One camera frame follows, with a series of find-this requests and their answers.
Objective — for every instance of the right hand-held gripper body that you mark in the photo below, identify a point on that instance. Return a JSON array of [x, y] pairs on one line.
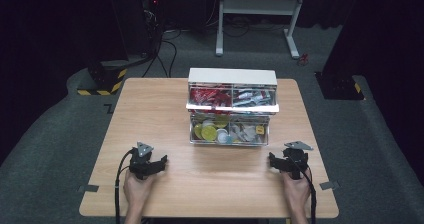
[[295, 159]]

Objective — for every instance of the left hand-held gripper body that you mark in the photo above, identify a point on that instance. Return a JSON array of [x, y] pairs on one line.
[[140, 165]]

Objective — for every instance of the clear drawer with sachets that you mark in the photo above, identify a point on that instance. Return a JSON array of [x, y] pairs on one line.
[[230, 108]]

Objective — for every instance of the pile of red sachets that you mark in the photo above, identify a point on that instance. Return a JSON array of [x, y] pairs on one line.
[[210, 96]]

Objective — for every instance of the white drawer organizer cabinet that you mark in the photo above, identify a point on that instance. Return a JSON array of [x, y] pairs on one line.
[[232, 75]]

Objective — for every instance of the person's left hand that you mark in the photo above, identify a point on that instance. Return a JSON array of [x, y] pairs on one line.
[[137, 192]]

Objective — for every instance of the person's right hand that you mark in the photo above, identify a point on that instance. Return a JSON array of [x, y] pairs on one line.
[[296, 194]]

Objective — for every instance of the small yellow packet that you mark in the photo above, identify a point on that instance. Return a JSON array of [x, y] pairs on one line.
[[260, 129]]

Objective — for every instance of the pile of clear grey packets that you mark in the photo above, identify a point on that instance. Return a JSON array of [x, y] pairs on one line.
[[245, 133]]

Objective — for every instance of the grey tape piece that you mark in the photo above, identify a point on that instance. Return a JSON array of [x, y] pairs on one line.
[[329, 185]]

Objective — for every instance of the clear drawer with capsules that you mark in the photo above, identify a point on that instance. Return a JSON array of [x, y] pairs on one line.
[[230, 143]]

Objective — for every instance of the pile of yellow-green round capsules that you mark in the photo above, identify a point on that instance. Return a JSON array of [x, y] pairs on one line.
[[209, 132]]

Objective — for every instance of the pile of white sachets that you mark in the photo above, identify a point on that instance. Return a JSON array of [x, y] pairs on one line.
[[253, 97]]

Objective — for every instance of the black stand base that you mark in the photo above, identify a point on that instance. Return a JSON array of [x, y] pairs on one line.
[[338, 85]]

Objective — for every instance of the yellow-black striped stand base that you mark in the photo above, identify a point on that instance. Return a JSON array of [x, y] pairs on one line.
[[106, 80]]

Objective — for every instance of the small red floor object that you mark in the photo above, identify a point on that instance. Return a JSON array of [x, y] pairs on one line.
[[302, 59]]

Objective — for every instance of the dark equipment rack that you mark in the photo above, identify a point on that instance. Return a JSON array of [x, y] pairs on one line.
[[150, 17]]

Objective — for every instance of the white metal stand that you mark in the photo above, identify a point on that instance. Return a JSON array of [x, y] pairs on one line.
[[256, 6]]

